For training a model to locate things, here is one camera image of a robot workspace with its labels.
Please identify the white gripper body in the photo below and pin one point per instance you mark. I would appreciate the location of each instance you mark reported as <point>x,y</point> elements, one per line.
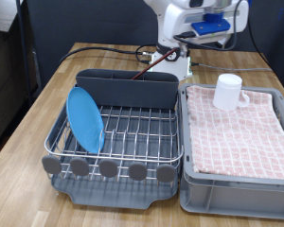
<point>176,22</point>

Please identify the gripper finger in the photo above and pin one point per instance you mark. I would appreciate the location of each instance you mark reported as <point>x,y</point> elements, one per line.
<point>224,41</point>
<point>183,51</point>

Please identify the brown wooden spoon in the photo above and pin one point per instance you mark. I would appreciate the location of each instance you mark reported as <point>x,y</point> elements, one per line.
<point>148,67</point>

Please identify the white mug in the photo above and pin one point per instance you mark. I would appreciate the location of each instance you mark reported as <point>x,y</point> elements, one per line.
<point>226,94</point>

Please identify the blue plate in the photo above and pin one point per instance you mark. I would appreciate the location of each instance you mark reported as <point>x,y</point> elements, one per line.
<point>83,119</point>

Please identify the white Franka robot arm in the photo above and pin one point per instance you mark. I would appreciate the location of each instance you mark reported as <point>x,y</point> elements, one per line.
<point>176,69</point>

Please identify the metal dish rack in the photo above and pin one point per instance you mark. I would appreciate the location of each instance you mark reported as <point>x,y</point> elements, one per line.
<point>101,192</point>

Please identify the dark grey utensil holder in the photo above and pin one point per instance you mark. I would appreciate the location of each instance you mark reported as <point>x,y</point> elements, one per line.
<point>126,91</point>

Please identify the pink checked towel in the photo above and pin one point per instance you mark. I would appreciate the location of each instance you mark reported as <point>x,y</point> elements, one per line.
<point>236,132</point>

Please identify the grey plastic crate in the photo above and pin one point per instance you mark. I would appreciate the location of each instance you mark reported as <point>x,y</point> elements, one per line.
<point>236,198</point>

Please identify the light grey panel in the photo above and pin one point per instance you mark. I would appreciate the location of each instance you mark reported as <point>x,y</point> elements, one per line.
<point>3,14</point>

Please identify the dark cabinet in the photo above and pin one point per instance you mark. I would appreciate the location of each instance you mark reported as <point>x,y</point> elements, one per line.
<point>3,78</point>

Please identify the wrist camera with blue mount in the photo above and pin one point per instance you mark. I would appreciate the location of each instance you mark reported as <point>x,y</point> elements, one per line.
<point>211,26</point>

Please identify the black metal post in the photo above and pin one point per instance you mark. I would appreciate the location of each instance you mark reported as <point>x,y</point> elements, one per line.
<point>22,47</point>

